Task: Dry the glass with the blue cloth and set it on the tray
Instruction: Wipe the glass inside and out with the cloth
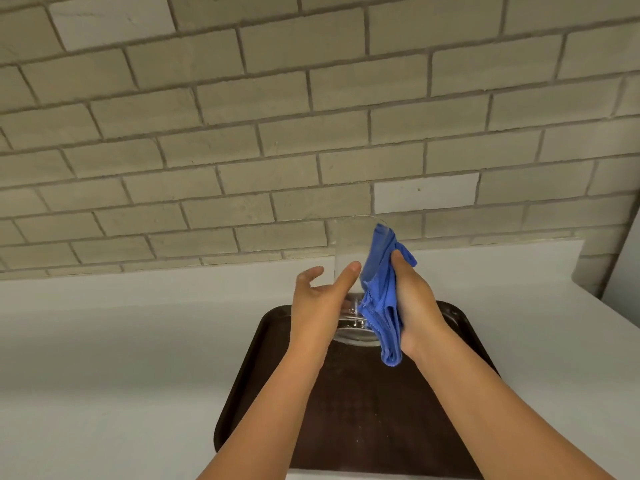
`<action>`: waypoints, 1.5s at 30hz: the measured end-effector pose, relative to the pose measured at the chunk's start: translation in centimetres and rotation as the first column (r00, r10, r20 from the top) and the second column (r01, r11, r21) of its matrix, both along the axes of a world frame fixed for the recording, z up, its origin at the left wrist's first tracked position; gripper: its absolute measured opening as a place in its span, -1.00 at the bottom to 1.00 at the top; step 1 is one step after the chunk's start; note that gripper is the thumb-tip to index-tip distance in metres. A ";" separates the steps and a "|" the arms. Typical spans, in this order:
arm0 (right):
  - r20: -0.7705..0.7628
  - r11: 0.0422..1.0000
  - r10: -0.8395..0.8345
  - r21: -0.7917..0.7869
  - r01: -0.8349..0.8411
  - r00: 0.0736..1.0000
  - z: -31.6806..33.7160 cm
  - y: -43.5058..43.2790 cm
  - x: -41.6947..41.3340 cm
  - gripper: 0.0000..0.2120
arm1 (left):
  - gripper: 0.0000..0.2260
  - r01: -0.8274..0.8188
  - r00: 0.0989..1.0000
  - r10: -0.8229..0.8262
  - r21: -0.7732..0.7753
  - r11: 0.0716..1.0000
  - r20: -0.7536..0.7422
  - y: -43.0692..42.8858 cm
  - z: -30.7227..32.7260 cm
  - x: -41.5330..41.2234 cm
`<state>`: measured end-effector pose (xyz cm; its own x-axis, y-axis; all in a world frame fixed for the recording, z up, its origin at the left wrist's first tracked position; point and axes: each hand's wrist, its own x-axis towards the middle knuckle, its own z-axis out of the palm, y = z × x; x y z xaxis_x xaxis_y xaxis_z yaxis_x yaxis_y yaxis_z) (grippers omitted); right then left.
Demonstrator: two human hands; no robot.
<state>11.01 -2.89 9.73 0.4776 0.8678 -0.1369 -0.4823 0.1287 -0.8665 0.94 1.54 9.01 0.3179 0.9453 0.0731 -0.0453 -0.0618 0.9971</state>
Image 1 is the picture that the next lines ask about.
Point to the person's right thumb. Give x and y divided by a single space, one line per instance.
402 270

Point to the person's left forearm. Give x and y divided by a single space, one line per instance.
270 424

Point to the person's left thumb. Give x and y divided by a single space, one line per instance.
349 280

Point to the person's right hand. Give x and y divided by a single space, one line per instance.
417 314

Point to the blue microfiber cloth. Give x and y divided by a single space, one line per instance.
380 287

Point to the person's left hand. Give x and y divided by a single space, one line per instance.
312 314

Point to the clear drinking glass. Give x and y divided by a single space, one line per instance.
350 244

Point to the brown plastic tray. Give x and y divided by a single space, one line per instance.
370 409

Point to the person's right forearm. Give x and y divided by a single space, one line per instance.
490 414

